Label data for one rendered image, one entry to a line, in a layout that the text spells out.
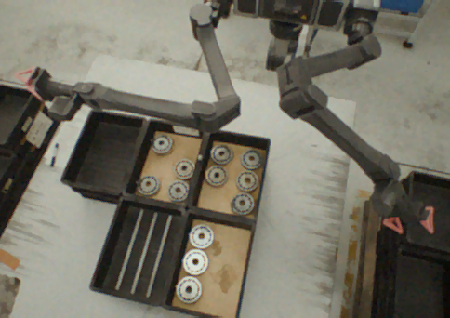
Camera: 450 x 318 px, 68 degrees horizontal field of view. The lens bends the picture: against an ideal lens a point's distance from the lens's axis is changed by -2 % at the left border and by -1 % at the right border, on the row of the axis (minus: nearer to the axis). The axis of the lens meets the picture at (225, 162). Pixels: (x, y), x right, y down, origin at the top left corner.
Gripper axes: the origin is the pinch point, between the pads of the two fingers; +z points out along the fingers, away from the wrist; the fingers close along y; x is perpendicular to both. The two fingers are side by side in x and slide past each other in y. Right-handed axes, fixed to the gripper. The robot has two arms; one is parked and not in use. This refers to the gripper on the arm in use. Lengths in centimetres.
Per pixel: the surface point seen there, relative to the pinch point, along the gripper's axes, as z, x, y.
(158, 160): -30, 7, 62
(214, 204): -62, -8, 62
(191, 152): -44, 15, 62
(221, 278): -74, -38, 62
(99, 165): -3, -3, 62
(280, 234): -95, -11, 75
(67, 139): 29, 11, 75
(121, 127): -5, 19, 63
